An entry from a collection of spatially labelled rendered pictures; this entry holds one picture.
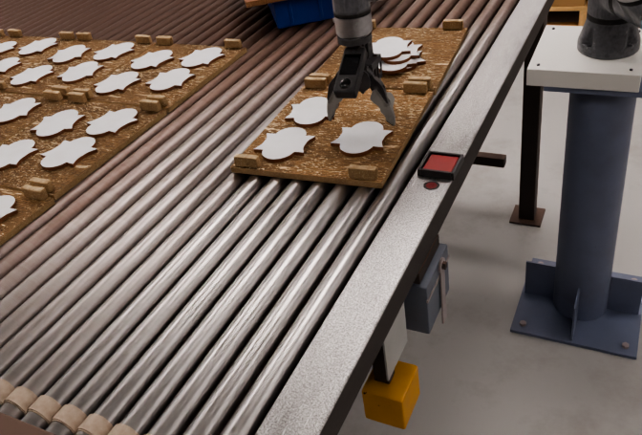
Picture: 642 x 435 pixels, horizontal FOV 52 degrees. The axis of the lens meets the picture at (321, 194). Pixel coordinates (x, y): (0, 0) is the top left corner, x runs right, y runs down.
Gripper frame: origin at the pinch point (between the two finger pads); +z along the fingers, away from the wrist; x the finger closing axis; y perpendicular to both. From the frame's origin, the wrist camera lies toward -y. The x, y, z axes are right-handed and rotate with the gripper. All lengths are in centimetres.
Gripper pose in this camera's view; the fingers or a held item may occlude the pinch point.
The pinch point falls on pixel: (360, 125)
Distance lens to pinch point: 145.0
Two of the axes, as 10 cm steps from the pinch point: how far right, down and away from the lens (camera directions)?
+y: 3.8, -5.5, 7.5
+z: 1.3, 8.3, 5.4
